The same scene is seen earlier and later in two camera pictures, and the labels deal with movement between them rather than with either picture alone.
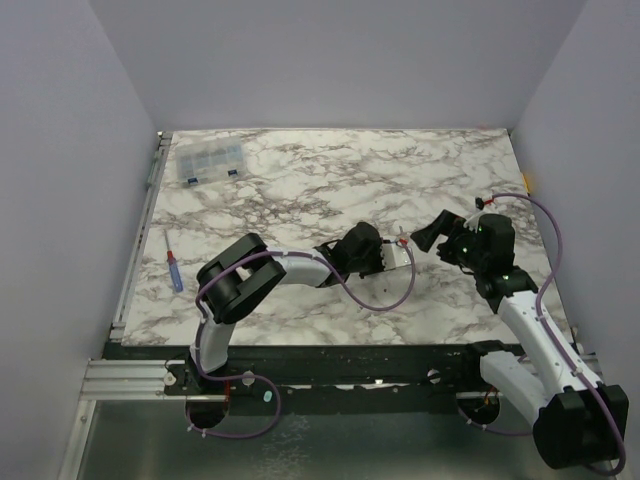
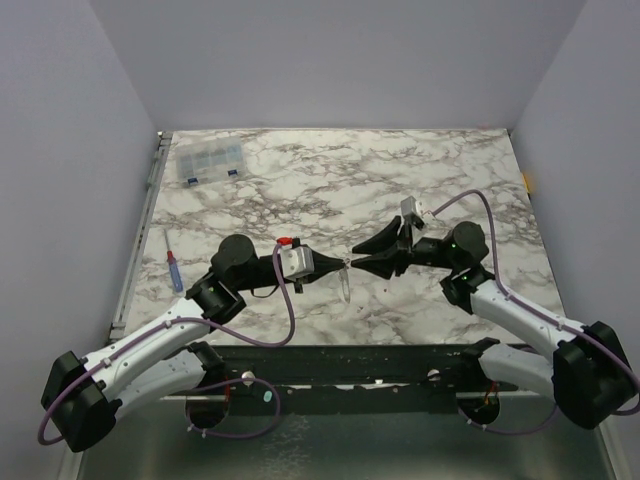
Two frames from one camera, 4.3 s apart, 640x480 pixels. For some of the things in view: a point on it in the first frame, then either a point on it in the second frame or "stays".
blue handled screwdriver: (174, 267) stays
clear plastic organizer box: (209, 159) stays
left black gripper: (379, 266) -> (323, 266)
